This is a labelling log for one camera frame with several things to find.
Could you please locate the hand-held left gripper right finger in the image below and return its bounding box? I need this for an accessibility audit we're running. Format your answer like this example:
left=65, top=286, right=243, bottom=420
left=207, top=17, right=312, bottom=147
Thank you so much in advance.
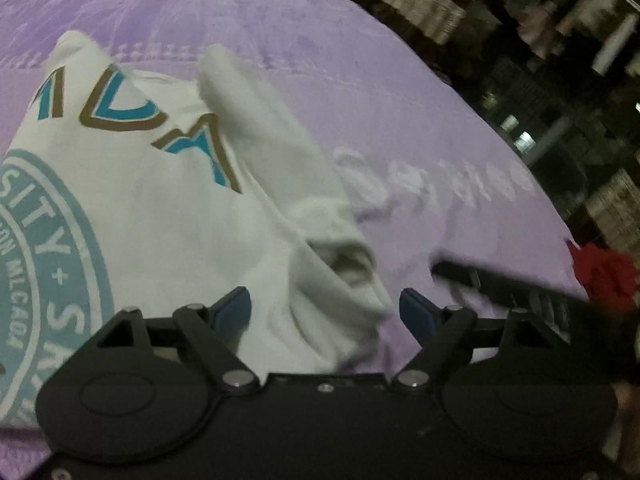
left=392, top=287, right=552, bottom=389

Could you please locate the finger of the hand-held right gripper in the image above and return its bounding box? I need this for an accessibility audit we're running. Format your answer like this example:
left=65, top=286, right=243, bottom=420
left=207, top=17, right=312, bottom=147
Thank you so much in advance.
left=431, top=259, right=535, bottom=311

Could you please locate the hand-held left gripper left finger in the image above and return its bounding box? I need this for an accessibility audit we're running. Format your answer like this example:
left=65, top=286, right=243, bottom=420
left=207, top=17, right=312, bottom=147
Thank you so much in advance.
left=97, top=286, right=262, bottom=392

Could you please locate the white printed shirt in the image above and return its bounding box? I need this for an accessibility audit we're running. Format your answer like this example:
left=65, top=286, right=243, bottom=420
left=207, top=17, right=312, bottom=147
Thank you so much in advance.
left=0, top=30, right=401, bottom=431

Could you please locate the person's right forearm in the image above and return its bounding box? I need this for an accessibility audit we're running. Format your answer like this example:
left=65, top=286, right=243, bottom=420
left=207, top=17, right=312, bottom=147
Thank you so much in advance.
left=612, top=381, right=640, bottom=466

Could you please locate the red cloth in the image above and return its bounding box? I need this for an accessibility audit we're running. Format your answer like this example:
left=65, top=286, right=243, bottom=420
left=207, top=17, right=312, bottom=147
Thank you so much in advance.
left=565, top=240, right=640, bottom=311

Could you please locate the purple bed sheet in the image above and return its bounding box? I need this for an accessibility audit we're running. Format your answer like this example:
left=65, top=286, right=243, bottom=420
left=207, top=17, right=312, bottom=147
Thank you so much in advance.
left=0, top=0, right=591, bottom=480

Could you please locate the cluttered dark shelving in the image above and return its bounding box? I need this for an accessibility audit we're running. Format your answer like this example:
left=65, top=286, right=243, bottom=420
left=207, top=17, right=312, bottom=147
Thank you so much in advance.
left=320, top=0, right=640, bottom=256

